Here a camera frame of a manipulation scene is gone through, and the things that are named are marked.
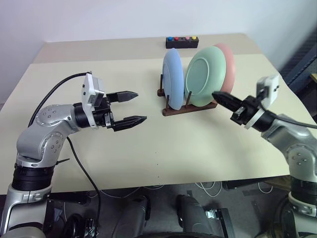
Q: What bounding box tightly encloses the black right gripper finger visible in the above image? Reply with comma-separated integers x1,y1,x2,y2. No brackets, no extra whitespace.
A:
212,91,242,106
213,95,238,114

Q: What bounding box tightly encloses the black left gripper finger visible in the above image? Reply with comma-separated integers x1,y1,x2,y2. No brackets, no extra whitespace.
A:
106,91,139,104
111,115,148,132

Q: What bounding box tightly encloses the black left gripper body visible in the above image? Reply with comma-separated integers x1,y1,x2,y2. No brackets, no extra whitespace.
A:
93,95,115,129

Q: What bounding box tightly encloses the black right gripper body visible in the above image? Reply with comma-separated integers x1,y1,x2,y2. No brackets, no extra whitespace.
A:
231,96,261,125

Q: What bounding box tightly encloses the pink plate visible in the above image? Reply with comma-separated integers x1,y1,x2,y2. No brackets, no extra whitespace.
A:
213,43,236,95

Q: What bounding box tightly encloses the green plate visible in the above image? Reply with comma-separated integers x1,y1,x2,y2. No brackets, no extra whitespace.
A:
185,46,227,108

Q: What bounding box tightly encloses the blue plate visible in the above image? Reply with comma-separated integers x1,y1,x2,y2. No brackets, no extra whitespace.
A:
162,48,185,111

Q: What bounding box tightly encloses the wooden dish rack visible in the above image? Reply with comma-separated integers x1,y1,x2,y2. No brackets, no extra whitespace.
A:
158,74,218,117

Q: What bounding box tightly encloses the black button box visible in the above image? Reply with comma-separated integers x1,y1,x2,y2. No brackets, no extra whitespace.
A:
165,36,199,50

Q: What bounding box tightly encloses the dark rounded shape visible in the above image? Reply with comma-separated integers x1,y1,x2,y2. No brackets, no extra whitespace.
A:
111,195,152,238
176,194,209,235

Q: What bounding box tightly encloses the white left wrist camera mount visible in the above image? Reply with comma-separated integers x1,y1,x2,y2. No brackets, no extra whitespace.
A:
81,73,107,131

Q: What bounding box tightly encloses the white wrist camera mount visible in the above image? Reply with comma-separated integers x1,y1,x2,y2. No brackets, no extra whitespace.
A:
81,73,107,131
245,74,281,130

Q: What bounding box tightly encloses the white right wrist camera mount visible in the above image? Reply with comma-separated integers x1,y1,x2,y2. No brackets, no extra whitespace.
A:
245,74,281,130

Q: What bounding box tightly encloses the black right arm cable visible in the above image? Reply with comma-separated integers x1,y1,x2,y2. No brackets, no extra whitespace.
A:
257,91,317,129

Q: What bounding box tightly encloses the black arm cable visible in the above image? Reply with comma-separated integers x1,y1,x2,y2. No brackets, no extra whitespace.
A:
28,71,103,238
257,91,317,129

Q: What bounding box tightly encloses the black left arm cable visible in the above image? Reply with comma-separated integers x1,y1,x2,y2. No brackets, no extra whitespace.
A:
28,71,103,238

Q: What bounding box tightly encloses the dark blue equipment frame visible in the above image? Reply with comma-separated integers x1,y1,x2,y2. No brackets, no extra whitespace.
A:
279,31,317,108

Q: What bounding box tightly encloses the black table frame bar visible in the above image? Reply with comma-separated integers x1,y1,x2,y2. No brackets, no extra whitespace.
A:
222,176,293,191

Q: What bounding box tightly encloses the black bracket with metal clasp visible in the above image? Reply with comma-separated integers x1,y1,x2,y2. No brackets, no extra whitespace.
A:
203,208,236,238

